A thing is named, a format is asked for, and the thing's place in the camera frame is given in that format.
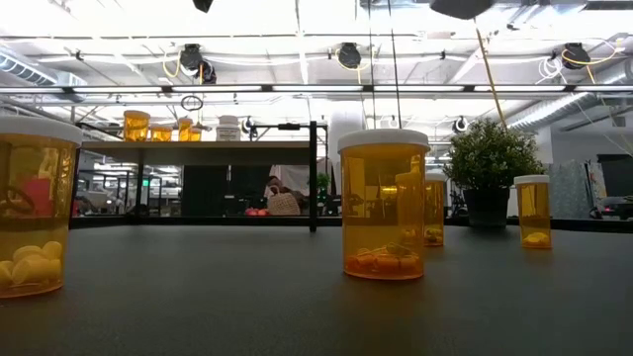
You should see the silver ventilation duct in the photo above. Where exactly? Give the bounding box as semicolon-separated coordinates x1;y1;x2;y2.
506;58;633;131
0;51;88;90

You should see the black metal shelf frame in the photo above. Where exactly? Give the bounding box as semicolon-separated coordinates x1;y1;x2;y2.
71;121;330;233

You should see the white Melatonin supplement bottle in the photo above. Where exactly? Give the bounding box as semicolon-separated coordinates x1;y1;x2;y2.
215;115;242;143

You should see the green potted plant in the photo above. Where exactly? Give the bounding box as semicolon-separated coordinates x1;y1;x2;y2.
443;117;546;231

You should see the small green plant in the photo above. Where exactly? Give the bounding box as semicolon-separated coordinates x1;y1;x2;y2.
316;172;331;204

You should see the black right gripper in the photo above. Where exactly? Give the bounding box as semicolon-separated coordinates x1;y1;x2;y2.
428;0;496;21

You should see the person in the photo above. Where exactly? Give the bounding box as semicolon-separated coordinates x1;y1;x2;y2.
266;165;325;218

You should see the black monitor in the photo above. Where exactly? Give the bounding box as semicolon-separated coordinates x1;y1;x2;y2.
596;153;633;199

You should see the woven beige bag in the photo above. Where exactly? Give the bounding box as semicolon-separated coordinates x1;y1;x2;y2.
268;185;302;218

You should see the light wooden shelf board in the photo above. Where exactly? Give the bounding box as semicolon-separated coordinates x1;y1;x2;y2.
81;140;317;167

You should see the thin black hanging cable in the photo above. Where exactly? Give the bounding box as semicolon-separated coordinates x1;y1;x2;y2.
367;0;376;131

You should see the grey hanging cloth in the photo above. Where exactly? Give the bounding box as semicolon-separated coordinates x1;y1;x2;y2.
548;160;597;221

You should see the black cable loop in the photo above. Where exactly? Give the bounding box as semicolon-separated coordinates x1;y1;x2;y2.
180;94;205;113

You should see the yellow hanging cable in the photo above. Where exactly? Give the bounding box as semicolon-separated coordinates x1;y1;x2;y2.
474;19;509;131

